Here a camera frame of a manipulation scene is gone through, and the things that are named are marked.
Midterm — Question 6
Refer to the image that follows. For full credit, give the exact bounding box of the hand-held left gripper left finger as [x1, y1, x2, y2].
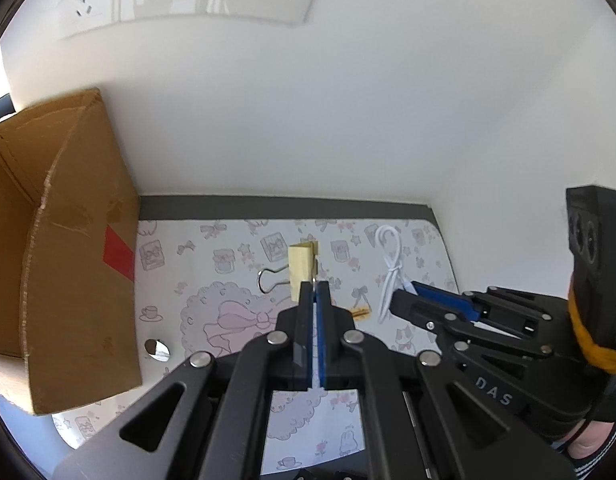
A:
[53, 282, 317, 480]

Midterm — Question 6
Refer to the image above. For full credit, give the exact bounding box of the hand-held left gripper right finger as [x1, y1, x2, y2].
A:
[316, 281, 576, 480]

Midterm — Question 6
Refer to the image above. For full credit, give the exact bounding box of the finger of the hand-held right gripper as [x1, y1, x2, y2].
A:
[390, 290, 471, 348]
[413, 282, 571, 358]

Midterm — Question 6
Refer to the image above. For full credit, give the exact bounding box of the white charging cable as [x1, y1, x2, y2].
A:
[375, 225, 419, 325]

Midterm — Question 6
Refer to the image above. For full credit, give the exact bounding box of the yellow cord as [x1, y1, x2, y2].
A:
[568, 280, 616, 375]

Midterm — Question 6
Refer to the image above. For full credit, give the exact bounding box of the yellow binder clip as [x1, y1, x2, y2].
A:
[258, 241, 320, 306]

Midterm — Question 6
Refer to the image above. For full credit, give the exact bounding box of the grey oval object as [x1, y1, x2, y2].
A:
[144, 339, 170, 362]

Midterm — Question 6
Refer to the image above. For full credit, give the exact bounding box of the brown cardboard box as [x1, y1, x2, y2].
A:
[0, 88, 142, 416]

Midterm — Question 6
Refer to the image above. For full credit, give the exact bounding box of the white printed bear mat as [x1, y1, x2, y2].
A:
[52, 218, 459, 476]

